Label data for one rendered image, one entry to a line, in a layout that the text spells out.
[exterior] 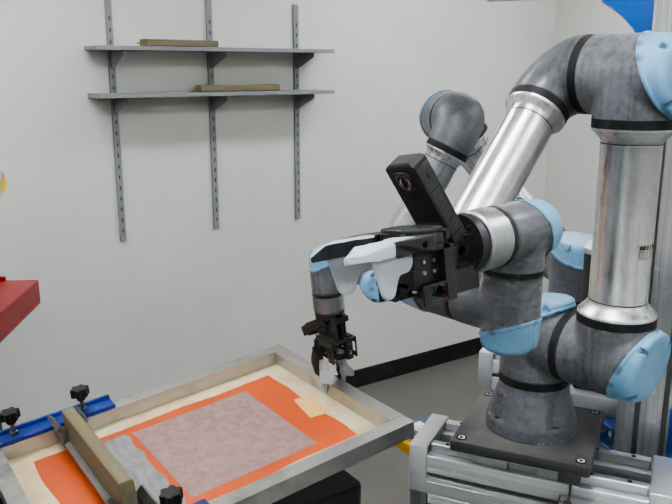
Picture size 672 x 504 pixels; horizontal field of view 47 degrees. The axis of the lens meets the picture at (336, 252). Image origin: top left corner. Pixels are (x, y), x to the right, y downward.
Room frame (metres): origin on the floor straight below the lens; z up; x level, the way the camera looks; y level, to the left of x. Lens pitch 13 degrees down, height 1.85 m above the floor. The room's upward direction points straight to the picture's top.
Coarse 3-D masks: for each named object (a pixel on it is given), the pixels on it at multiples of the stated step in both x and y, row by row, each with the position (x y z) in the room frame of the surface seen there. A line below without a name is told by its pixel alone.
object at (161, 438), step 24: (264, 384) 1.85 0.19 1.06; (192, 408) 1.76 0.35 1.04; (216, 408) 1.75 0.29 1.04; (240, 408) 1.73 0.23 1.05; (264, 408) 1.72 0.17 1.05; (288, 408) 1.71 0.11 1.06; (120, 432) 1.67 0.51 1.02; (144, 432) 1.66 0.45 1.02; (168, 432) 1.65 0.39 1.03; (192, 432) 1.64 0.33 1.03; (216, 432) 1.63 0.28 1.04; (48, 456) 1.58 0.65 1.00; (168, 456) 1.54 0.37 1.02; (48, 480) 1.48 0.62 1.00; (72, 480) 1.48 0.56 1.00
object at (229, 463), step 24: (240, 432) 1.62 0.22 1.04; (264, 432) 1.61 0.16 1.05; (288, 432) 1.60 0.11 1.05; (312, 432) 1.59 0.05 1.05; (336, 432) 1.58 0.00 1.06; (192, 456) 1.53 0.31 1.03; (216, 456) 1.52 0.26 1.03; (240, 456) 1.52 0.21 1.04; (264, 456) 1.51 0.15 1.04; (288, 456) 1.50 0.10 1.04; (168, 480) 1.45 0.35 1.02; (192, 480) 1.44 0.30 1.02; (216, 480) 1.43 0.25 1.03; (240, 480) 1.43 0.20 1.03
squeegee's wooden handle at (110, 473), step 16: (64, 416) 1.57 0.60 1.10; (80, 416) 1.56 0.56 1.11; (80, 432) 1.48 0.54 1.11; (80, 448) 1.49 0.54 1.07; (96, 448) 1.41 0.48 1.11; (96, 464) 1.39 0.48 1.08; (112, 464) 1.35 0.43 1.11; (112, 480) 1.31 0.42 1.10; (128, 480) 1.29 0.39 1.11; (112, 496) 1.33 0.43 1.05; (128, 496) 1.29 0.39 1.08
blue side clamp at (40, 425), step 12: (108, 396) 1.75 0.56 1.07; (96, 408) 1.71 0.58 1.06; (108, 408) 1.71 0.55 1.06; (36, 420) 1.66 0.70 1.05; (48, 420) 1.67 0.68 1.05; (60, 420) 1.66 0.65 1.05; (0, 432) 1.61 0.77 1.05; (24, 432) 1.62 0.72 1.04; (36, 432) 1.62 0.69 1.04; (0, 444) 1.57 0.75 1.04
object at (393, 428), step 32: (256, 352) 1.98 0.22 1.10; (288, 352) 1.96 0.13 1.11; (192, 384) 1.84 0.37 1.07; (96, 416) 1.70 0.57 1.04; (128, 416) 1.74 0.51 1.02; (384, 416) 1.57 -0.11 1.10; (0, 448) 1.57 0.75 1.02; (32, 448) 1.61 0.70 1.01; (352, 448) 1.45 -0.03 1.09; (384, 448) 1.50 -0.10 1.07; (0, 480) 1.44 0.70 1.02; (288, 480) 1.36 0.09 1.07; (320, 480) 1.41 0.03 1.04
